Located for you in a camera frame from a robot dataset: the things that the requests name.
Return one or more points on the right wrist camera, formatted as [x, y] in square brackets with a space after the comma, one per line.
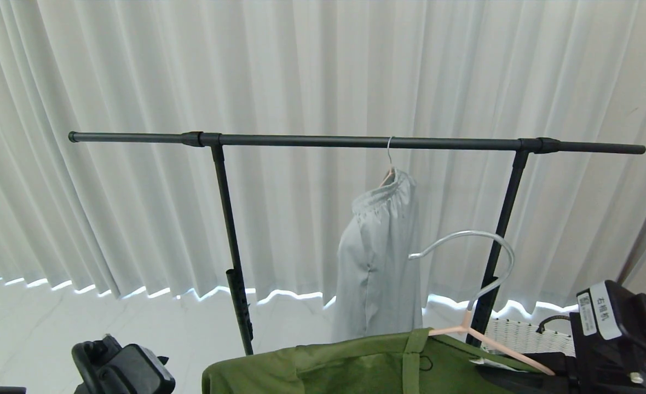
[640, 317]

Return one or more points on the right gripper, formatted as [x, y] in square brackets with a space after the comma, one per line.
[618, 377]

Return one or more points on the white curtain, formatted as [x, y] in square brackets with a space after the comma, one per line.
[301, 71]

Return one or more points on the green garment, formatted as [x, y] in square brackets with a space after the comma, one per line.
[328, 366]

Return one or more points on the white laundry basket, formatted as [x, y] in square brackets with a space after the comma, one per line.
[520, 336]

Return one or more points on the black clothes rack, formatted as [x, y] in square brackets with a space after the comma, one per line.
[356, 142]

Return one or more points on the pale grey shorts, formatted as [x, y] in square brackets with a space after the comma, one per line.
[378, 262]

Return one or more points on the pink clothes hanger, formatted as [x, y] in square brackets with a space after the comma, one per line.
[468, 323]
[387, 176]

